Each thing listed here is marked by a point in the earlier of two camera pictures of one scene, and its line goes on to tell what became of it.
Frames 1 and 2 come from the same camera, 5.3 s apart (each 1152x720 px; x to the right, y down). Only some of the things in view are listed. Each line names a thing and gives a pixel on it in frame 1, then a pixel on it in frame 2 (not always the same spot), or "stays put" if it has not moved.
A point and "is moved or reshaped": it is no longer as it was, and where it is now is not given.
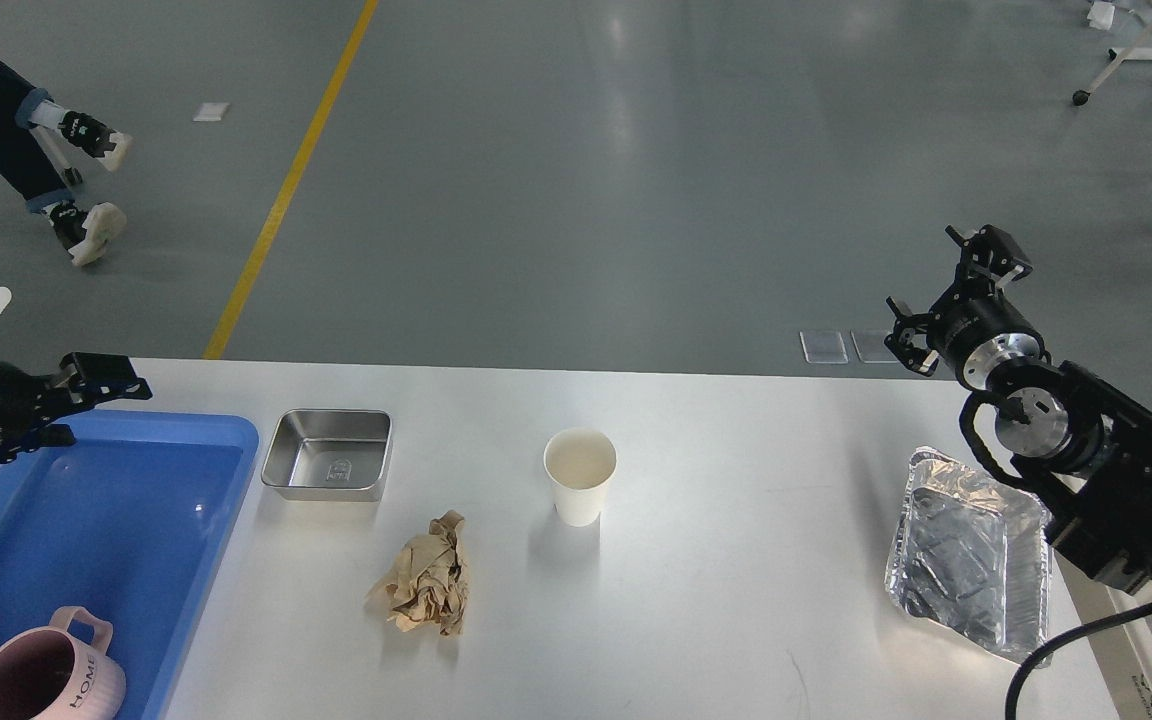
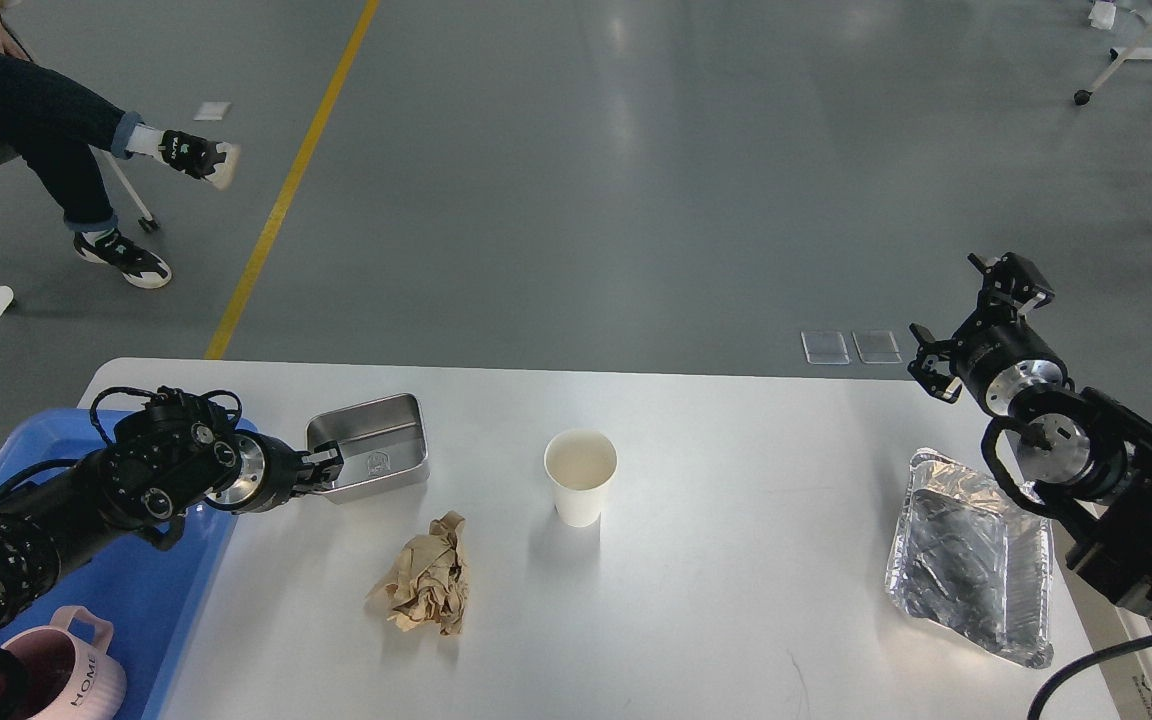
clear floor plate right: [871, 347] stays put
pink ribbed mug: [51, 673] stays put
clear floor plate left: [824, 347] stays put
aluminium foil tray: [971, 552] stays put
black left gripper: [5, 403] to [262, 472]
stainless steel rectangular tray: [328, 455] is moved or reshaped
